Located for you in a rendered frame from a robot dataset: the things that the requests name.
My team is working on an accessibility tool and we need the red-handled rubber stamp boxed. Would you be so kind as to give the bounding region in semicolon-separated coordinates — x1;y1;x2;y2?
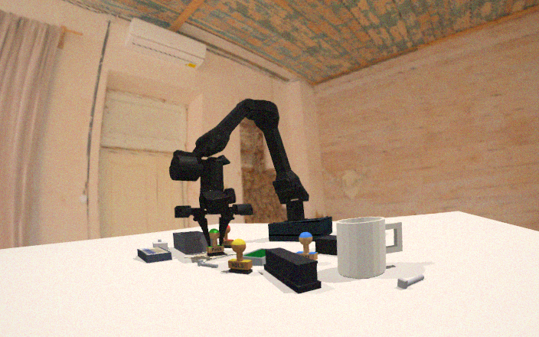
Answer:
222;225;234;248

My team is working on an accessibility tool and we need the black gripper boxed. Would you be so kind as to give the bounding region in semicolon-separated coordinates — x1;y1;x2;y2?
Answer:
174;181;253;247

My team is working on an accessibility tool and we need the white mug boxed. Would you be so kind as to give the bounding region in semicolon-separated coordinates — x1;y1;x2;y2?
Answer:
336;217;403;279

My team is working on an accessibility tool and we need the wooden stamp with blue cap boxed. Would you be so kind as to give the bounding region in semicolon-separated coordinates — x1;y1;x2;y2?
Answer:
296;232;318;263

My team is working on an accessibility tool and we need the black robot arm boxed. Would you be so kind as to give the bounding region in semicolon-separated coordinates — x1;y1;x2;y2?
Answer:
169;98;309;221

